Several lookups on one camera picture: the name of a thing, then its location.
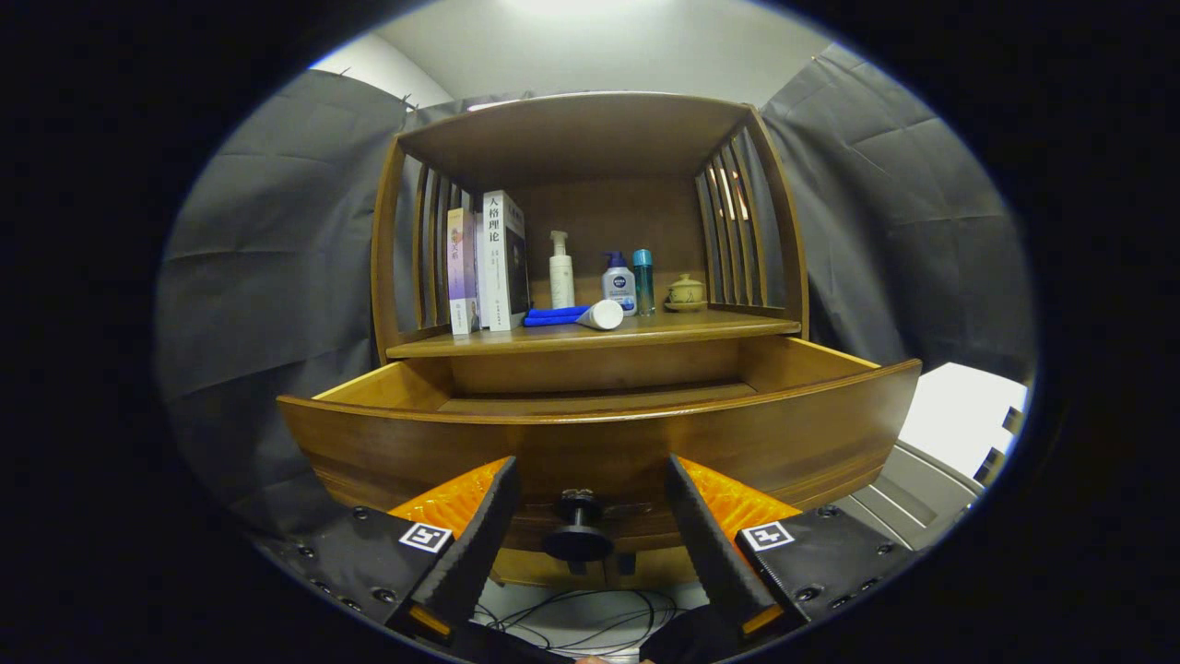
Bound white bottle with blue cap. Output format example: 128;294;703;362
602;251;638;317

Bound wooden countertop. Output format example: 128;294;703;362
385;309;801;361

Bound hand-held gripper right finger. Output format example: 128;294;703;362
664;453;923;646

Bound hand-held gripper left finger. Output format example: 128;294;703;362
254;455;523;646

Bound lidded ceramic teacup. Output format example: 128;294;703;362
664;274;709;314

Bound grey ribbed panel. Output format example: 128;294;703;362
834;441;983;552

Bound black floor cables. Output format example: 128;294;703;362
470;588;683;658

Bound white pump bottle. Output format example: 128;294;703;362
549;231;576;310

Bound brown wooden cabinet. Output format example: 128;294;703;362
371;90;810;591

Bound white squeeze tube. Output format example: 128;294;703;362
575;299;625;331

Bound slim teal bottle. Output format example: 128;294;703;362
632;249;656;317

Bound white flat board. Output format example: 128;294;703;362
899;362;1029;480

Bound purple book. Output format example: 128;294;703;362
447;207;481;336

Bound thick white book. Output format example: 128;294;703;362
476;190;531;332

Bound brown wooden drawer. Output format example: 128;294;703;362
277;334;923;559

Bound black round drawer knob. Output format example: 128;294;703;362
542;489;615;563

